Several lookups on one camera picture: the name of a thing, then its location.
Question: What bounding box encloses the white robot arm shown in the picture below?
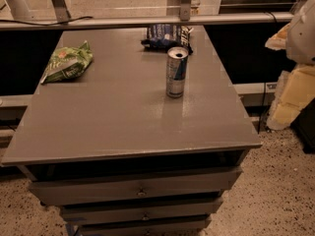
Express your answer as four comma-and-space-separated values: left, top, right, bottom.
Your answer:
265, 0, 315, 130

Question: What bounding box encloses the dark blue chip bag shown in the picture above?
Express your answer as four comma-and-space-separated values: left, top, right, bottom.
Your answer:
141, 24, 193, 54

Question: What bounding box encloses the black cable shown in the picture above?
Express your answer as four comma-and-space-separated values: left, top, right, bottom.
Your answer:
0, 15, 95, 27

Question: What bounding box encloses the top grey drawer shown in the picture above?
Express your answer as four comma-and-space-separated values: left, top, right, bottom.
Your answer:
30, 166, 242, 206

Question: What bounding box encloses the grey metal railing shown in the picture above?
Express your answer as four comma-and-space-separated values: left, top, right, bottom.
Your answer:
0, 0, 306, 30

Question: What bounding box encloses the grey drawer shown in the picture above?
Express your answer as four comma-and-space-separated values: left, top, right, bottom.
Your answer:
30, 166, 242, 206
61, 197, 222, 225
80, 215, 210, 236

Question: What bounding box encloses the middle grey drawer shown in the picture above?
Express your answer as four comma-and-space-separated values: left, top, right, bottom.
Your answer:
61, 197, 222, 225

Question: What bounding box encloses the bottom grey drawer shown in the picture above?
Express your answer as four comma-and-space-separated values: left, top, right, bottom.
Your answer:
80, 215, 210, 236

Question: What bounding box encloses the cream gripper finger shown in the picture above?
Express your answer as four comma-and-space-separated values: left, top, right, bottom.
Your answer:
265, 24, 290, 51
267, 64, 315, 130

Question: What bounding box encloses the green jalapeno chip bag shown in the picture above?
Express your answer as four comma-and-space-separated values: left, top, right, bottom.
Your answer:
40, 40, 93, 85

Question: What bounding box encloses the silver blue redbull can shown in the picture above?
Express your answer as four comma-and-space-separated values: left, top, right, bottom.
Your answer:
166, 47, 189, 98

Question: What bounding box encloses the grey drawer cabinet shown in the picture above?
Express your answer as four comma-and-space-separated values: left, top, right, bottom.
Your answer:
0, 25, 263, 236

